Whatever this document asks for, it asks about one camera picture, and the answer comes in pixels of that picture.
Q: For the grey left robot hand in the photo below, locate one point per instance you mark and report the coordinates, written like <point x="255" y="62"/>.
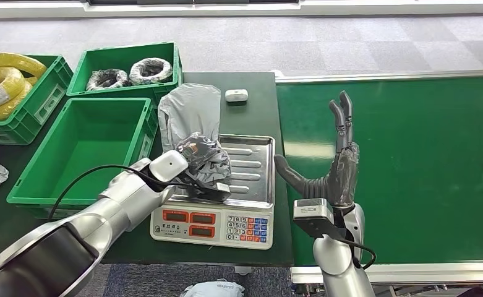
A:
<point x="206" y="162"/>

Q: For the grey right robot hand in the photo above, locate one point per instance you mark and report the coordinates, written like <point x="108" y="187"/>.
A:
<point x="341" y="176"/>

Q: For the grey plastic mailer package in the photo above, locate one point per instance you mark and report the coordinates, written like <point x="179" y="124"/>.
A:
<point x="192" y="110"/>

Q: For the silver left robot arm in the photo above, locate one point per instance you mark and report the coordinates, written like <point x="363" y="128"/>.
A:
<point x="114" y="205"/>

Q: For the green conveyor belt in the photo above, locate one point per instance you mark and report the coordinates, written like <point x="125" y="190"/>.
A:
<point x="421" y="164"/>

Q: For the white mailer package with logo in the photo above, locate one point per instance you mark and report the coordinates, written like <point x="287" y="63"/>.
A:
<point x="214" y="290"/>

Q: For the steel weighing tray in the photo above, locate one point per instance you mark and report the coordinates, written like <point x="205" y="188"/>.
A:
<point x="249" y="172"/>

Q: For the white electronic scale body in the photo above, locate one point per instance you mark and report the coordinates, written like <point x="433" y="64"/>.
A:
<point x="212" y="227"/>

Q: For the small white plastic device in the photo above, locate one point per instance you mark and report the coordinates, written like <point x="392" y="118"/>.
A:
<point x="236" y="95"/>

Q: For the green crate holding black coils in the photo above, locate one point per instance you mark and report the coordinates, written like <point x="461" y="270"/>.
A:
<point x="118" y="96"/>

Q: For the empty green plastic crate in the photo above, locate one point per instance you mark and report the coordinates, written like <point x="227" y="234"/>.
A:
<point x="85" y="151"/>

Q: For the green crate holding yellow coils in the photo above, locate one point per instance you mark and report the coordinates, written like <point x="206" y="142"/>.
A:
<point x="40" y="108"/>

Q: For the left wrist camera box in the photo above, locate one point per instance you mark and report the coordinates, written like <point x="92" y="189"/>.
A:
<point x="208" y="192"/>

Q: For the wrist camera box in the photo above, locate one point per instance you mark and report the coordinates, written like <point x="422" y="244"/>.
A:
<point x="313" y="213"/>
<point x="208" y="192"/>

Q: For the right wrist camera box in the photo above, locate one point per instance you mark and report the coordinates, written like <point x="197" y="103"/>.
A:
<point x="313" y="213"/>

